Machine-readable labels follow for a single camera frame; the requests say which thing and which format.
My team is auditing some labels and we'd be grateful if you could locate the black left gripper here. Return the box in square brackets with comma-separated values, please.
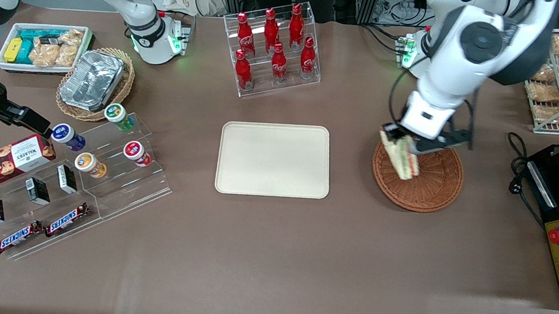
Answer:
[378, 121, 474, 162]

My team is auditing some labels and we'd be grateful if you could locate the triangular sandwich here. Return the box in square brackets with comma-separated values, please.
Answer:
[375, 127, 424, 183]

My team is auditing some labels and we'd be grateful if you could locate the round brown wicker basket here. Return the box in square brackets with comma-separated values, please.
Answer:
[368, 135, 467, 217]

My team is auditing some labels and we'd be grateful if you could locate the tan oval wicker basket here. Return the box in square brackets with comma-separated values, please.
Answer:
[54, 43, 138, 127]

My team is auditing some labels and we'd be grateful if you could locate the beige rectangular serving tray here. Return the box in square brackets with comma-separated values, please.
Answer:
[213, 116, 336, 204]

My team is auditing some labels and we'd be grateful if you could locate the blue lid snack cup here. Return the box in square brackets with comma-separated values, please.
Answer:
[49, 122, 88, 154]

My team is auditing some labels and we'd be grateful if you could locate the red Walkers cookie box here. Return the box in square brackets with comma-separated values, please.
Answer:
[0, 130, 59, 203]

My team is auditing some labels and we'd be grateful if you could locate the white rectangular plastic bin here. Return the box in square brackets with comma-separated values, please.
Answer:
[0, 18, 96, 81]

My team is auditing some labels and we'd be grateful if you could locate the clear bag of crackers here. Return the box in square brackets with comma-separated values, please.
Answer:
[28, 36, 62, 69]
[59, 27, 86, 49]
[55, 43, 79, 69]

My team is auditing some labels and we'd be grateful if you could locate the yellow snack box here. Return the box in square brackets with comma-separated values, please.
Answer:
[3, 36, 24, 64]

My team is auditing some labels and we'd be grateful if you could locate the aluminium foil container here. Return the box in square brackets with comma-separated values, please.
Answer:
[57, 47, 128, 115]

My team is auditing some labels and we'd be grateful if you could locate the orange snack cup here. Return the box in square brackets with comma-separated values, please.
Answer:
[72, 151, 109, 180]

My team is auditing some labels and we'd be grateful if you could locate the teal snack box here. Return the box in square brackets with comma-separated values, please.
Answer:
[15, 26, 69, 68]

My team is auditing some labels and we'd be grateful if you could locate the green lid snack cup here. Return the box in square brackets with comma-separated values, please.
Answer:
[102, 102, 138, 134]

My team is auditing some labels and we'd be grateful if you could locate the clear acrylic snack stand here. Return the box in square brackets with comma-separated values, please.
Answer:
[0, 150, 108, 269]

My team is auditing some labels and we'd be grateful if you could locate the Snickers chocolate bar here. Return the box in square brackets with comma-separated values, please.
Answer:
[0, 217, 46, 260]
[43, 199, 91, 242]

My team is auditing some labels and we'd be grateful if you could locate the red cola bottle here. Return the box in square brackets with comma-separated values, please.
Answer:
[297, 37, 320, 81]
[233, 11, 259, 58]
[261, 8, 283, 56]
[232, 49, 257, 92]
[286, 3, 308, 53]
[269, 41, 291, 85]

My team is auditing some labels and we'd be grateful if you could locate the red lid snack cup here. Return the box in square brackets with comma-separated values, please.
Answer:
[121, 139, 154, 168]

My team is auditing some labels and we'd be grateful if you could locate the clear acrylic bottle rack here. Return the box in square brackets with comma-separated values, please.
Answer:
[216, 0, 329, 105]

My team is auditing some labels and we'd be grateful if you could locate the clear acrylic cup stand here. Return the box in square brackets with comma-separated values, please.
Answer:
[43, 104, 180, 227]

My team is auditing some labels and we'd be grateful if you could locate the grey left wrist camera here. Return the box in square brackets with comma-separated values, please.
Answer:
[409, 137, 433, 156]

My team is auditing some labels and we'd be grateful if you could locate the black power cable with plug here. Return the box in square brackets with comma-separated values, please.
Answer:
[499, 131, 557, 230]

